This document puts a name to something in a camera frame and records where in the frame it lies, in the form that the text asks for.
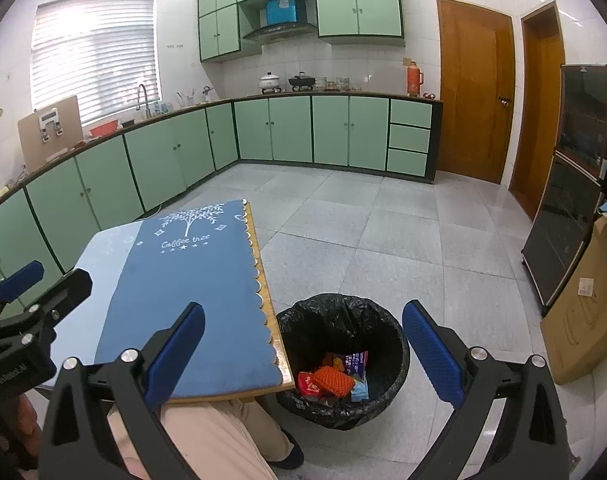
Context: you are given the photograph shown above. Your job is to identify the blue box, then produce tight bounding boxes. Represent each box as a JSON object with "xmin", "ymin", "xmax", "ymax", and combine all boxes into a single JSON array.
[{"xmin": 266, "ymin": 0, "xmax": 307, "ymax": 26}]

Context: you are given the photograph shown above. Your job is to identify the red thermos flask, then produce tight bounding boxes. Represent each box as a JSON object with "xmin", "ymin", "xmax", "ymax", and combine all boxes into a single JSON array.
[{"xmin": 407, "ymin": 60, "xmax": 425, "ymax": 96}]

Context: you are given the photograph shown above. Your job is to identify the person's beige trouser leg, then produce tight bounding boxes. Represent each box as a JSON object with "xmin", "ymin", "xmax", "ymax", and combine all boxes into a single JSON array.
[{"xmin": 106, "ymin": 400, "xmax": 296, "ymax": 480}]

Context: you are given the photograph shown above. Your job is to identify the wooden door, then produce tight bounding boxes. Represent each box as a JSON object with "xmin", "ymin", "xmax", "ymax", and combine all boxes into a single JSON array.
[
  {"xmin": 436, "ymin": 0, "xmax": 515, "ymax": 185},
  {"xmin": 508, "ymin": 1, "xmax": 567, "ymax": 221}
]

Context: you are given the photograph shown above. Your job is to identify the wooden cutting board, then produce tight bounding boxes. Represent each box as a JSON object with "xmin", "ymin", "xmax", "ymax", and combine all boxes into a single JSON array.
[{"xmin": 17, "ymin": 95, "xmax": 82, "ymax": 173}]

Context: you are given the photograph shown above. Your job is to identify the blue white snack packet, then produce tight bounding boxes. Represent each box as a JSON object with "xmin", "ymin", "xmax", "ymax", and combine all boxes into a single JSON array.
[{"xmin": 341, "ymin": 351, "xmax": 369, "ymax": 378}]

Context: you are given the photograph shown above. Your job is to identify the blue table mat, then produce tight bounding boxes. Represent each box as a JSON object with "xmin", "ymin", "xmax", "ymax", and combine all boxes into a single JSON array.
[{"xmin": 94, "ymin": 199, "xmax": 284, "ymax": 401}]

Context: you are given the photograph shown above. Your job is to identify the white window blinds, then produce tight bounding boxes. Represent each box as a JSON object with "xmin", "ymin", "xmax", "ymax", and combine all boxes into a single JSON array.
[{"xmin": 30, "ymin": 0, "xmax": 161, "ymax": 126}]

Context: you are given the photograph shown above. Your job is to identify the trash bin with black liner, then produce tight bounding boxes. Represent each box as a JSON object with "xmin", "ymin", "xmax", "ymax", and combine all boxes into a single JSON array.
[{"xmin": 274, "ymin": 294, "xmax": 411, "ymax": 431}]

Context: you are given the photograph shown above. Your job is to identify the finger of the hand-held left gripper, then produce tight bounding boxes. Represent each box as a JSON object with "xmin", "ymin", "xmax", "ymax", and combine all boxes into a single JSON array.
[
  {"xmin": 18, "ymin": 268, "xmax": 93, "ymax": 343},
  {"xmin": 0, "ymin": 261, "xmax": 45, "ymax": 323}
]

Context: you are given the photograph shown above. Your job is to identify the green lower kitchen cabinets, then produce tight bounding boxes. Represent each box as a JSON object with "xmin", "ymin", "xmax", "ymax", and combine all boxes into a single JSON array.
[{"xmin": 0, "ymin": 95, "xmax": 443, "ymax": 311}]

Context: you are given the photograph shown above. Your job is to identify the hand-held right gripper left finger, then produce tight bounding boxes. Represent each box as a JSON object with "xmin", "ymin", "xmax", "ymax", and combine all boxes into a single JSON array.
[{"xmin": 37, "ymin": 301, "xmax": 206, "ymax": 480}]

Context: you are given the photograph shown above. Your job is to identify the green upper kitchen cabinets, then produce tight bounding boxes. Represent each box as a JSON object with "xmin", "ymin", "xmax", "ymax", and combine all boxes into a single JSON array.
[{"xmin": 197, "ymin": 0, "xmax": 404, "ymax": 63}]

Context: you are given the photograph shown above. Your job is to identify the black glass cabinet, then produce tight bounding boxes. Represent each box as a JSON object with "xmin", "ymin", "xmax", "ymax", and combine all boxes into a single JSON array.
[{"xmin": 521, "ymin": 64, "xmax": 607, "ymax": 308}]

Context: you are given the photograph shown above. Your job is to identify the red paper cup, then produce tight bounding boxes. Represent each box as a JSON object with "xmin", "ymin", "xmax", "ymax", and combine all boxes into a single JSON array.
[{"xmin": 297, "ymin": 371, "xmax": 324, "ymax": 396}]

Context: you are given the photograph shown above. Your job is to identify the person's black shoe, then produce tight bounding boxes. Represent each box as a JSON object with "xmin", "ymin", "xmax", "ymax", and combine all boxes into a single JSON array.
[{"xmin": 266, "ymin": 427, "xmax": 305, "ymax": 470}]

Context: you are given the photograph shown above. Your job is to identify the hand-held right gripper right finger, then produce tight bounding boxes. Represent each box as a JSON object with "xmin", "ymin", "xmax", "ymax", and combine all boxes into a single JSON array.
[{"xmin": 402, "ymin": 300, "xmax": 570, "ymax": 480}]

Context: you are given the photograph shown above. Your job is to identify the person's left hand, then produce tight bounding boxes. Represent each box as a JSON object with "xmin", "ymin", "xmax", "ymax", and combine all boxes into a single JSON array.
[{"xmin": 13, "ymin": 392, "xmax": 42, "ymax": 461}]

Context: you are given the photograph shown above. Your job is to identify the cardboard box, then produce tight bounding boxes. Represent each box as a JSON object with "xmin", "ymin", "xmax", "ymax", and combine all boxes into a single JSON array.
[{"xmin": 539, "ymin": 212, "xmax": 607, "ymax": 386}]

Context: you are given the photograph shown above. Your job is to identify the green kitchen cabinets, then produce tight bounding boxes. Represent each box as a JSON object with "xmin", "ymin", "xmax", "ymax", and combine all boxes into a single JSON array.
[
  {"xmin": 0, "ymin": 95, "xmax": 443, "ymax": 311},
  {"xmin": 197, "ymin": 0, "xmax": 404, "ymax": 63}
]

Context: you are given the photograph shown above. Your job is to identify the black range hood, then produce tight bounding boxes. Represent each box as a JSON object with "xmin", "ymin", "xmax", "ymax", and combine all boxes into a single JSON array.
[{"xmin": 242, "ymin": 21, "xmax": 318, "ymax": 43}]

